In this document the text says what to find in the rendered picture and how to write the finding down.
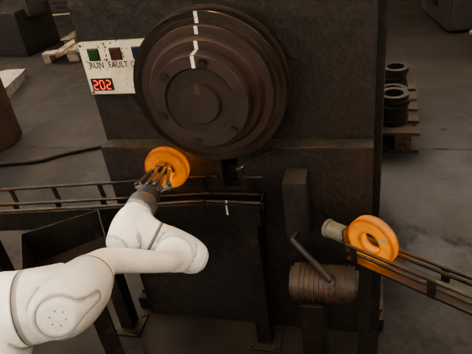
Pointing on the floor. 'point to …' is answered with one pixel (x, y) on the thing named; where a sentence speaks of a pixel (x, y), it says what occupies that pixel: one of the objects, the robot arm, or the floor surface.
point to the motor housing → (307, 312)
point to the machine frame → (300, 32)
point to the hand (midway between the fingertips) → (166, 164)
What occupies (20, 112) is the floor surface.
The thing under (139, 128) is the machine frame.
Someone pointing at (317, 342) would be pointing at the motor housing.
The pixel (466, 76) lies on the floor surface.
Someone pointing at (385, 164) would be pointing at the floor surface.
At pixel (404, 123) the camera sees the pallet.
